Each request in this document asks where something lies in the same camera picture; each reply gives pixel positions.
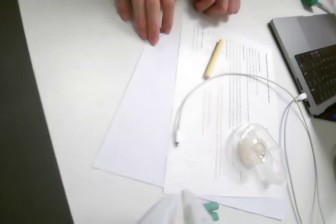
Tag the grey laptop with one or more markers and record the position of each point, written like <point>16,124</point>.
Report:
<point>288,32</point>

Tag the clear tape dispenser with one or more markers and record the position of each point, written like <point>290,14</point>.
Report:
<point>252,150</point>

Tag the pale yellow stick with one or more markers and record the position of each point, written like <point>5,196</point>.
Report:
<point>213,58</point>

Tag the grey rectangular mat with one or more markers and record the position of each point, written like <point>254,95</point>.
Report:
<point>21,103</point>

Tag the person's right hand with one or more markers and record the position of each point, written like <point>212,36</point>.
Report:
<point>149,3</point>

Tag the printed white paper sheet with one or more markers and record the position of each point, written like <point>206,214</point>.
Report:
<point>210,103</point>

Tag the blank white paper sheet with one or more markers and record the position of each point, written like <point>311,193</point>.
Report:
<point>147,108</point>

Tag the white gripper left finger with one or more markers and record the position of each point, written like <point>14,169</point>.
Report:
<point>162,211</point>

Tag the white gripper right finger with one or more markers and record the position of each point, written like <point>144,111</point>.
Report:
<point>194,211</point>

